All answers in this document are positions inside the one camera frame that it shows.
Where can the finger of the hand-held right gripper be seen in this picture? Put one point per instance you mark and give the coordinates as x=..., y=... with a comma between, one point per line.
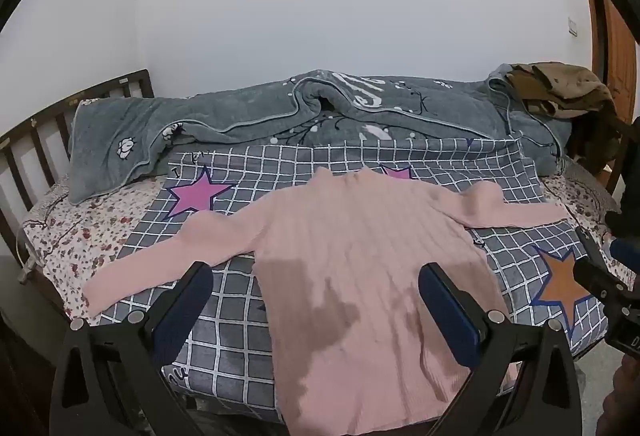
x=600, y=281
x=627, y=253

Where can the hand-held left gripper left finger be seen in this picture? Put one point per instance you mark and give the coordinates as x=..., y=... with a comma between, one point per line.
x=182, y=311

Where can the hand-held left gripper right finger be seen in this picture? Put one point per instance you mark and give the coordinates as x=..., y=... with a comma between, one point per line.
x=445, y=311

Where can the pink ribbed sweater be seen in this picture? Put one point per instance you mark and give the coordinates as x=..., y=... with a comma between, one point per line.
x=350, y=241

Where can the brown clothes pile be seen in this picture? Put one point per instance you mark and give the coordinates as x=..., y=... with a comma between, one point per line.
x=560, y=88

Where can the person's right hand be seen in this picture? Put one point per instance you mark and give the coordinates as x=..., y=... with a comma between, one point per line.
x=622, y=401

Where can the grey checked star blanket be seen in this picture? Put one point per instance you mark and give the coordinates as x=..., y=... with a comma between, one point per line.
x=225, y=346

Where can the dark wooden chair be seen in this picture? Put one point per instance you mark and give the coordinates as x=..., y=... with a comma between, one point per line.
x=595, y=146

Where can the floral bed sheet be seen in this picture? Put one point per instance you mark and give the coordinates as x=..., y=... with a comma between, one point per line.
x=75, y=236

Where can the wooden door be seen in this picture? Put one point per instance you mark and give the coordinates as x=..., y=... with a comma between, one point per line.
x=617, y=51

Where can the grey plush quilt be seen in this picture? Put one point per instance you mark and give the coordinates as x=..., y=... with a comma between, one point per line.
x=240, y=111

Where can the dark wooden headboard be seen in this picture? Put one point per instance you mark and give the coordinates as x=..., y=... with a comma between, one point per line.
x=30, y=136

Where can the white wall switch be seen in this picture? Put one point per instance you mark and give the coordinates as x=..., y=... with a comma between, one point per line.
x=573, y=27

